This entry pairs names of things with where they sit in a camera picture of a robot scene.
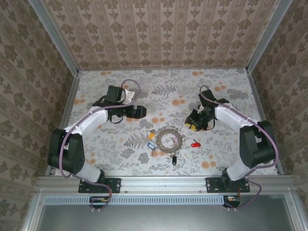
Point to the key with red tag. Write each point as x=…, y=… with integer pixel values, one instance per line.
x=195, y=145

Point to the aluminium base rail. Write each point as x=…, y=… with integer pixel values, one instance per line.
x=163, y=184

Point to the grey metal panel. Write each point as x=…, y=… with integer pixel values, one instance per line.
x=168, y=219

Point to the aluminium table edge rail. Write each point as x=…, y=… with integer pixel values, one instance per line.
x=69, y=103
x=262, y=108

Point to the key with yellow tag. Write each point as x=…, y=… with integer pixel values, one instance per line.
x=151, y=136

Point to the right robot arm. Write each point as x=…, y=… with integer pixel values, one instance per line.
x=228, y=118

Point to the aluminium frame post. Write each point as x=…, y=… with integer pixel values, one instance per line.
x=55, y=36
x=267, y=36

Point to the key with black tag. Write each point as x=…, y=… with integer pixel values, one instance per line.
x=174, y=160

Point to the key with blue tag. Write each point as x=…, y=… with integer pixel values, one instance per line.
x=150, y=145

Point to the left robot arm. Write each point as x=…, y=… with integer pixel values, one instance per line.
x=91, y=120

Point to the metal keyring bundle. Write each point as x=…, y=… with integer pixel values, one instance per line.
x=168, y=131

